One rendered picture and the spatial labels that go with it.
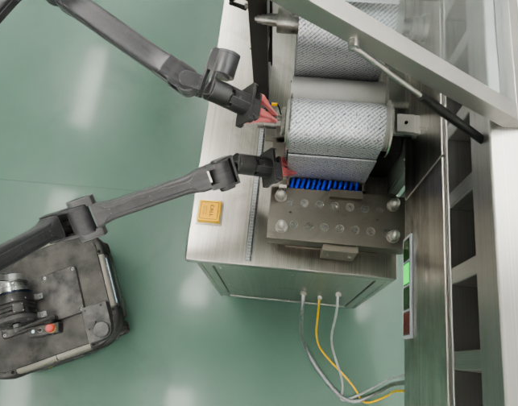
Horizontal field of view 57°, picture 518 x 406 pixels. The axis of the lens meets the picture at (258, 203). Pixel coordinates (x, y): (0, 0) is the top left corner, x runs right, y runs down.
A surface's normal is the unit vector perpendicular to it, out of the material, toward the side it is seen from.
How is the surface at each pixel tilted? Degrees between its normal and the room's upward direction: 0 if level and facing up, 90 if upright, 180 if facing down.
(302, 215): 0
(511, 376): 0
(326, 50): 92
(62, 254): 0
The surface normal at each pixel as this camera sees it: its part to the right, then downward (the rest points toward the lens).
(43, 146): -0.03, -0.33
